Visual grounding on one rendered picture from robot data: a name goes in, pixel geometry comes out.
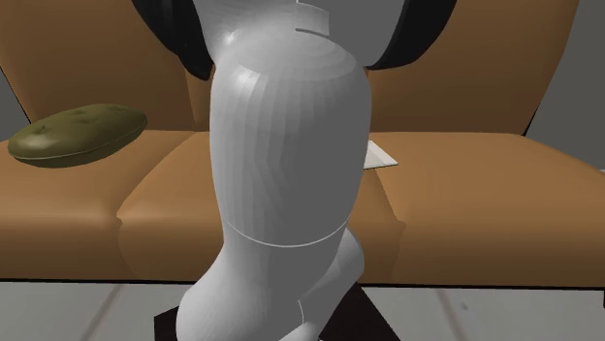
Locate brown leather sofa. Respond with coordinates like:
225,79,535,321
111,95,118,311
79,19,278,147
0,0,605,308

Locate dark robot stand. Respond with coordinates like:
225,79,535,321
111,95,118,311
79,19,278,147
153,284,402,341

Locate olive green round cushion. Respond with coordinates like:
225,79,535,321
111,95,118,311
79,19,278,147
7,104,148,170

